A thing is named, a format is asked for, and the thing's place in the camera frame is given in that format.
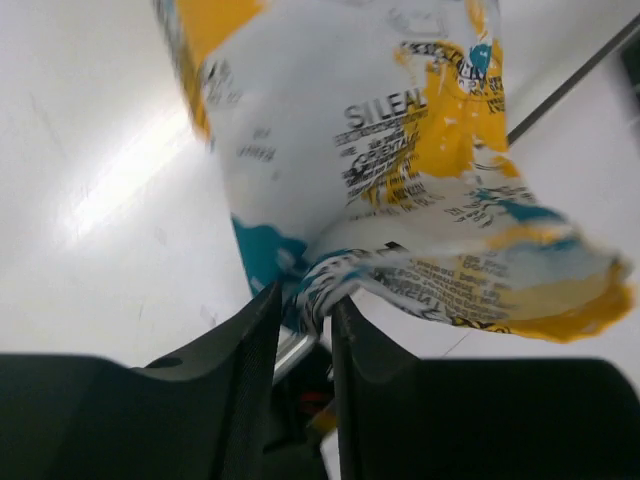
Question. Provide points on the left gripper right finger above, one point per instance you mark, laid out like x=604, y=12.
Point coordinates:
x=403, y=417

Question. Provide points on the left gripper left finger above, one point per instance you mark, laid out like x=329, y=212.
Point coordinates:
x=199, y=412

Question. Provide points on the colourful printed shorts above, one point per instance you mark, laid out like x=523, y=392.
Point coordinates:
x=363, y=145

